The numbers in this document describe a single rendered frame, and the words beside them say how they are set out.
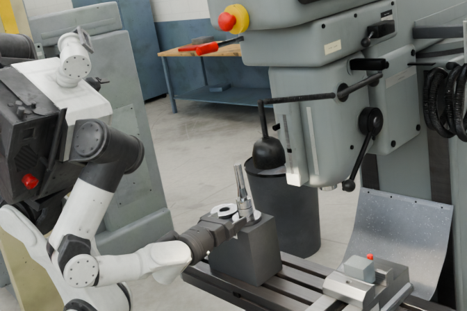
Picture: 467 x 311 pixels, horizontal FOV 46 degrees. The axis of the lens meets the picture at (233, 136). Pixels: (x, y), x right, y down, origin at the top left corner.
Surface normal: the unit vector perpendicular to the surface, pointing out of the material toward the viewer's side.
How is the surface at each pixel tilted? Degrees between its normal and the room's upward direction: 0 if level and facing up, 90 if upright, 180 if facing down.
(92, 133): 53
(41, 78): 35
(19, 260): 90
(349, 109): 90
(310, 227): 94
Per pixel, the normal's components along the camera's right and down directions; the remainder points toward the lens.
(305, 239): 0.44, 0.26
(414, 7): 0.69, 0.11
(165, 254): 0.43, -0.65
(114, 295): 0.68, -0.47
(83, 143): -0.45, -0.29
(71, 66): 0.33, 0.63
